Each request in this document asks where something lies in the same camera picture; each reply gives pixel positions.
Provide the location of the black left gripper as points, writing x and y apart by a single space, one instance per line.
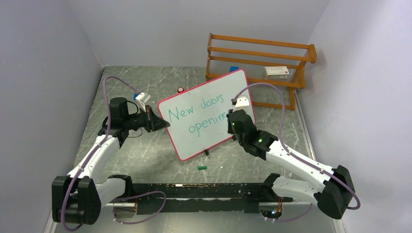
152 122

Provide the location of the pink framed whiteboard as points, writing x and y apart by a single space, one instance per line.
197 116

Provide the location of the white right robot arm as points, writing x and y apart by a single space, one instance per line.
331 189

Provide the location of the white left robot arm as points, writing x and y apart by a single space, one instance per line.
75 197

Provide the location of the blue block on shelf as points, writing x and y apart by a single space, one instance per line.
233 68

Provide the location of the wooden shelf rack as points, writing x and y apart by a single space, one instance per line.
253 55

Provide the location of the white red small box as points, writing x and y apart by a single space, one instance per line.
279 72

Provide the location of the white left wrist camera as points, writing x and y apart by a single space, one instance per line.
141 100

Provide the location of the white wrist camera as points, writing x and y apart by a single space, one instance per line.
241 103
141 100

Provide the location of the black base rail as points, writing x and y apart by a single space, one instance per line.
201 197

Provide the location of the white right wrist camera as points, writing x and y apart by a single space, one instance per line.
241 103

